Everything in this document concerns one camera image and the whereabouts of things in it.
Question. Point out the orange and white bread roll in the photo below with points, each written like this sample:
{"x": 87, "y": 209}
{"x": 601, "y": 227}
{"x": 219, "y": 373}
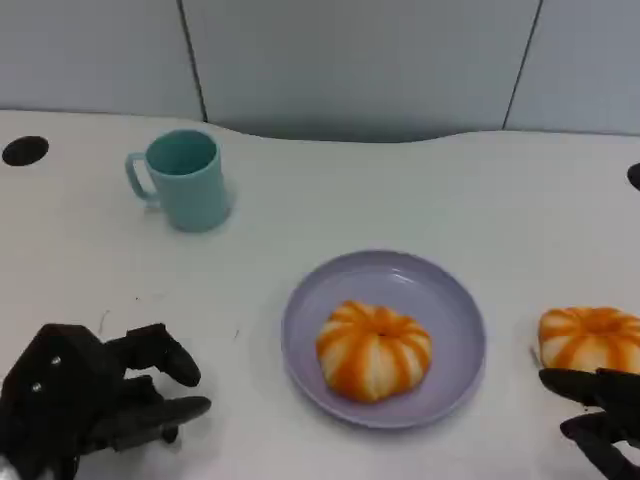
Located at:
{"x": 590, "y": 335}
{"x": 375, "y": 355}

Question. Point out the lilac plate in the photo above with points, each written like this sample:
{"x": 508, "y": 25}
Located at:
{"x": 310, "y": 320}

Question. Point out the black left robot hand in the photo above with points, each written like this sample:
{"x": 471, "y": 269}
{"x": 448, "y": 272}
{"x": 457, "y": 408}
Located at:
{"x": 55, "y": 395}

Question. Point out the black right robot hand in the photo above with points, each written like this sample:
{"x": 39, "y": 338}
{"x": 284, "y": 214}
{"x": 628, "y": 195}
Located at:
{"x": 617, "y": 400}

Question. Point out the pale green mug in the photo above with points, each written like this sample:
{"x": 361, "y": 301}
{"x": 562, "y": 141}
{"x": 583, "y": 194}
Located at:
{"x": 195, "y": 200}

